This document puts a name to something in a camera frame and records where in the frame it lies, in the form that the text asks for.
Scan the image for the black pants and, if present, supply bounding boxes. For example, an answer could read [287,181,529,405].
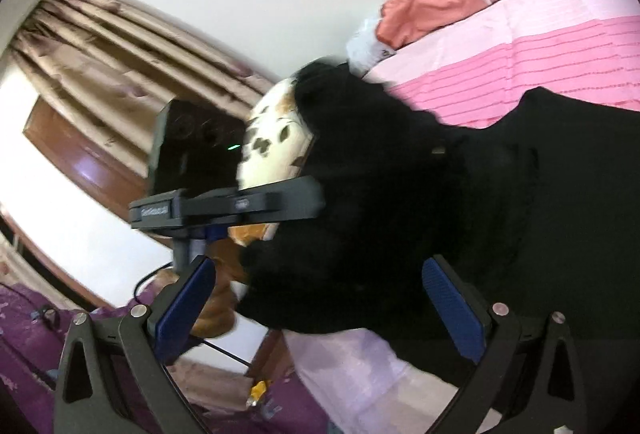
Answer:
[232,58,640,434]

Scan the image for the small yellow object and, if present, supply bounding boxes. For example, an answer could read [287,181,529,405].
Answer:
[247,379,273,407]

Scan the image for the pink striped bed sheet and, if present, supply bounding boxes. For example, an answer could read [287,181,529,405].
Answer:
[282,0,640,434]

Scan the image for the pale blue cloth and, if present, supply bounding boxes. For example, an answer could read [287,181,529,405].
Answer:
[346,13,397,76]

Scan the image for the beige patterned curtain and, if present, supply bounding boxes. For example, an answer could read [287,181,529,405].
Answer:
[7,0,286,170]

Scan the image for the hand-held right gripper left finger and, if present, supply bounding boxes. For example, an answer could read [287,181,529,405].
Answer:
[52,255,217,434]

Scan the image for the wooden bed frame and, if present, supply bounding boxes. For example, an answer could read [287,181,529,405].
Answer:
[249,329,297,382]

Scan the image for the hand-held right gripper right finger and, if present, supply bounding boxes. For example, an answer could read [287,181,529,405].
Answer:
[421,254,591,434]

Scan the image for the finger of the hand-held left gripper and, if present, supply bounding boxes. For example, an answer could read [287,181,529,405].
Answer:
[280,176,327,221]

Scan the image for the person's left hand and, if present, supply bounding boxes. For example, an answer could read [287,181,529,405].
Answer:
[191,259,251,337]

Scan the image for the white floral pillow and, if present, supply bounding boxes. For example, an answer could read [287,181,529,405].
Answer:
[227,78,317,247]

